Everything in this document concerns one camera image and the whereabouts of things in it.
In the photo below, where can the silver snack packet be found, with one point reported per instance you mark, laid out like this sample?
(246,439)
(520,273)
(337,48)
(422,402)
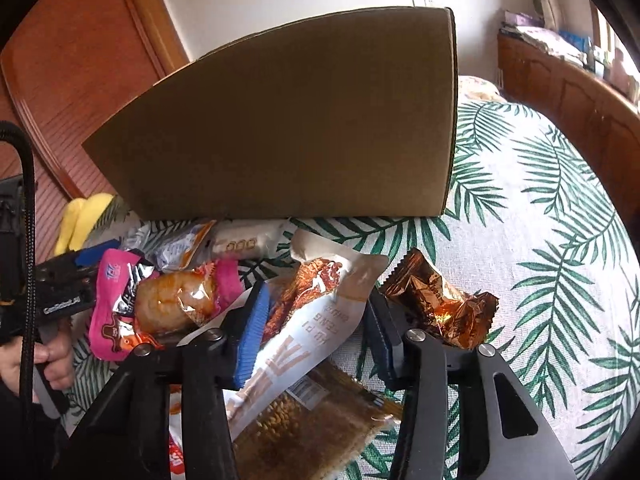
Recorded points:
(140,237)

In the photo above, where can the copper foil snack packet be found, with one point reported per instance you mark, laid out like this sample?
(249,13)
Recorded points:
(435,295)

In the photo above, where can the yellow plush toy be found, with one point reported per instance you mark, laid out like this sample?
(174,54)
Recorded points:
(82,215)

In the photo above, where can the long white snack packet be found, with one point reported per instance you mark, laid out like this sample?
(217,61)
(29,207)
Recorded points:
(320,320)

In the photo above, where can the pink snack packet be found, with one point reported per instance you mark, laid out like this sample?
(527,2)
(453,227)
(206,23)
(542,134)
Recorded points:
(112,285)

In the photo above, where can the red orange snack packet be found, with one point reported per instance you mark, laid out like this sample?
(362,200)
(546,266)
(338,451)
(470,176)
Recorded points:
(176,455)

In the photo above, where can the white wall socket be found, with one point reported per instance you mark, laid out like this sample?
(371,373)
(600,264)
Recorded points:
(422,2)

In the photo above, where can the person's left hand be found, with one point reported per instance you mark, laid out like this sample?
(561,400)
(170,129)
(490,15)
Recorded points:
(52,362)

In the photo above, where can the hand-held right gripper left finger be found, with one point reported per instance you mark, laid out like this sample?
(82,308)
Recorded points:
(252,332)

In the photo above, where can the white blue orange snack packet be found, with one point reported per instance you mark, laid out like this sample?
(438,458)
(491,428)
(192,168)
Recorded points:
(180,250)

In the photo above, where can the brown cardboard box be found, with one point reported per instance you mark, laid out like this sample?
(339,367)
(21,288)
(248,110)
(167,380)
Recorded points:
(280,120)

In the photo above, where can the beige patterned pillow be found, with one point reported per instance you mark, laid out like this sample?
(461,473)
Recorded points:
(477,89)

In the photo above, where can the wooden cabinet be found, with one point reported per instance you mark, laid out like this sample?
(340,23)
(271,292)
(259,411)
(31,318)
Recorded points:
(575,105)

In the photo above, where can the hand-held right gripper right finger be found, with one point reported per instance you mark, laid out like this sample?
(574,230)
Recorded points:
(382,347)

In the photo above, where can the wooden wardrobe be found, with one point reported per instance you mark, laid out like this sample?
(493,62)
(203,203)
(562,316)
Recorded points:
(75,85)

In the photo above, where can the clutter pile on cabinet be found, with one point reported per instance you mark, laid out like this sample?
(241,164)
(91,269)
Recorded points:
(550,40)

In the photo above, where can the clear bun packet pink ends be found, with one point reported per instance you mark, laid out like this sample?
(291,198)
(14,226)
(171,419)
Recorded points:
(175,300)

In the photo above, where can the leaf printed bedsheet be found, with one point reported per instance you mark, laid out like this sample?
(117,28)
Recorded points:
(525,260)

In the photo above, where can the small white packet with circles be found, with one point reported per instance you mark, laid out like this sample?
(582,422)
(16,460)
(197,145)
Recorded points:
(245,242)

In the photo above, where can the brown grain bar packet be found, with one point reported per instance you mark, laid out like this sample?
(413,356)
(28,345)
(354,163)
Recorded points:
(310,425)

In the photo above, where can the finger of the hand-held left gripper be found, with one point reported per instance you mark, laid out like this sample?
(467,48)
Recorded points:
(92,258)
(70,285)

